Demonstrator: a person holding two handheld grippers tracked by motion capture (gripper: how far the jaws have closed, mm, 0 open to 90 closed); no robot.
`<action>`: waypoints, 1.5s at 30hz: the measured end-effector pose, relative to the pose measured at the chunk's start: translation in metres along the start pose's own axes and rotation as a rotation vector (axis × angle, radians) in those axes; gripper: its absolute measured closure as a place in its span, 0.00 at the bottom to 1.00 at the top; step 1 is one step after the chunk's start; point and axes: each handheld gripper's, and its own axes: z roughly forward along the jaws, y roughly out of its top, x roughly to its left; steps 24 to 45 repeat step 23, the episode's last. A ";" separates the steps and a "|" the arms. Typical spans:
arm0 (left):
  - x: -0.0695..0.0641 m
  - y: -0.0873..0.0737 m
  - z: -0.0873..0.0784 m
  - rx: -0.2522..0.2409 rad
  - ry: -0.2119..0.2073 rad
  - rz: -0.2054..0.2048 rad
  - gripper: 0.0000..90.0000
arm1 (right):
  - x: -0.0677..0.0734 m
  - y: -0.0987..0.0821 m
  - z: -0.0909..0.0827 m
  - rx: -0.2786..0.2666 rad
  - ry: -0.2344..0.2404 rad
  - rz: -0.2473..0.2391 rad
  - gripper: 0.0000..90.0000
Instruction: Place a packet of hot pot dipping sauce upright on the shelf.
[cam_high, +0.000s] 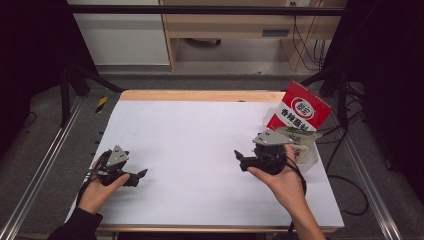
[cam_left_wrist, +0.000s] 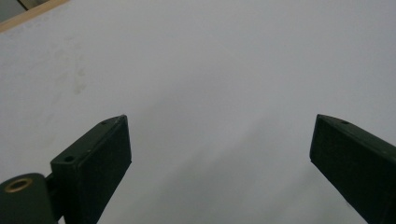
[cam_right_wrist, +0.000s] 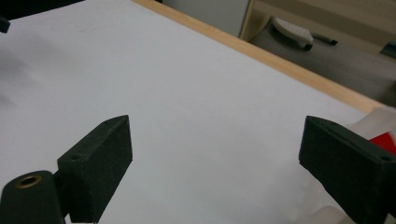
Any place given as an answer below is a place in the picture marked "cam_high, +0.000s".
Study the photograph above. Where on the white cabinet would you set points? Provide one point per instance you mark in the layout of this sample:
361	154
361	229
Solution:
123	36

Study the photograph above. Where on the black horizontal frame bar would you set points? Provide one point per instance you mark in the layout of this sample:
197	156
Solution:
200	10

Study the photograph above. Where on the wooden desk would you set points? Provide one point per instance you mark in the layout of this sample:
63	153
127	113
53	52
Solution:
233	25

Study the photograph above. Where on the person's left hand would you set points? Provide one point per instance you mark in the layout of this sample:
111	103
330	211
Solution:
95	196

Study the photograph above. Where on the black stand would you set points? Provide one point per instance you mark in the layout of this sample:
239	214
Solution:
66	96
341	100

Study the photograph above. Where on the green and beige sauce packet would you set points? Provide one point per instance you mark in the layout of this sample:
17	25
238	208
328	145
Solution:
301	135

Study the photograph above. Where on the white paper sheet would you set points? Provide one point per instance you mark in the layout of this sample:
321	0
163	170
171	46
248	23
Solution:
186	140

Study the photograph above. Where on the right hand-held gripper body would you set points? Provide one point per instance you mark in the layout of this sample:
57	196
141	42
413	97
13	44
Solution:
271	138

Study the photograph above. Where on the red sauce packet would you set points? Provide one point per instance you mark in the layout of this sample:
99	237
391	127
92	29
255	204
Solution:
301	106

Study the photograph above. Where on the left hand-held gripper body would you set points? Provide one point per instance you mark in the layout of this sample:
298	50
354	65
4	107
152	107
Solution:
117	156

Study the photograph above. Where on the black curtain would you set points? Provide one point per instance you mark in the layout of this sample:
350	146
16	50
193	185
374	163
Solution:
390	83
30	60

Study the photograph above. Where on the aluminium frame rail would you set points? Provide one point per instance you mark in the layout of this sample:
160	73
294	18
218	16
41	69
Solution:
36	180
366	176

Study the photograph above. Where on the person's right hand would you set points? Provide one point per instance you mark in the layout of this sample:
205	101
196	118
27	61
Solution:
286	186

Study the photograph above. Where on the clear plastic container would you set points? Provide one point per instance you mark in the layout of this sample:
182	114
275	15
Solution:
311	156

